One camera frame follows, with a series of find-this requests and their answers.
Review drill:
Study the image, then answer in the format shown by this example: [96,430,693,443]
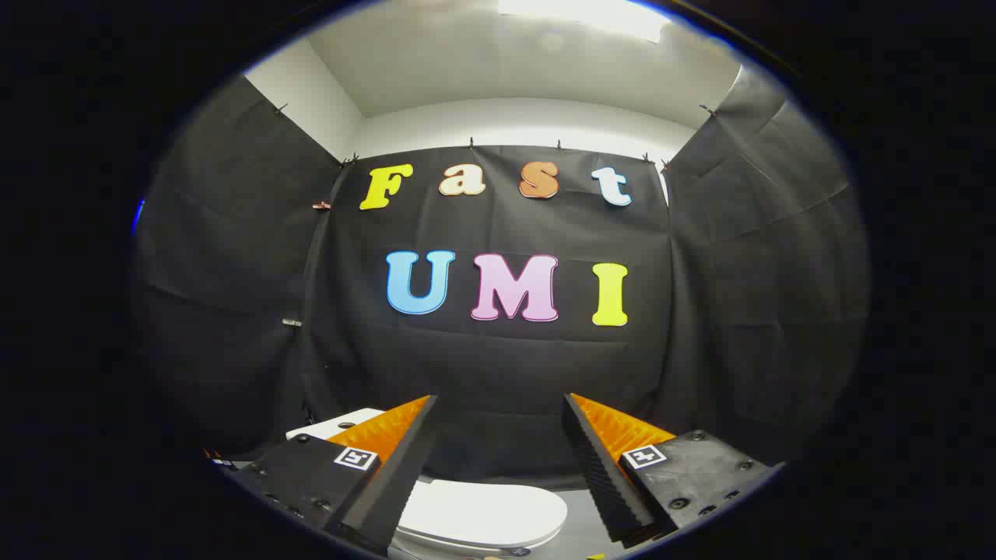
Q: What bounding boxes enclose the black backdrop cloth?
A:
[131,65,870,485]

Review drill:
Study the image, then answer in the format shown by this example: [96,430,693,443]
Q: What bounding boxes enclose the white toilet seat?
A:
[394,527,563,557]

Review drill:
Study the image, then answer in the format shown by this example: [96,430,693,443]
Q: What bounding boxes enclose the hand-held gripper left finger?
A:
[226,394,440,558]

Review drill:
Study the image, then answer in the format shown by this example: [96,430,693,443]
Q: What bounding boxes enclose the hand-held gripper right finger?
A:
[562,393,784,547]

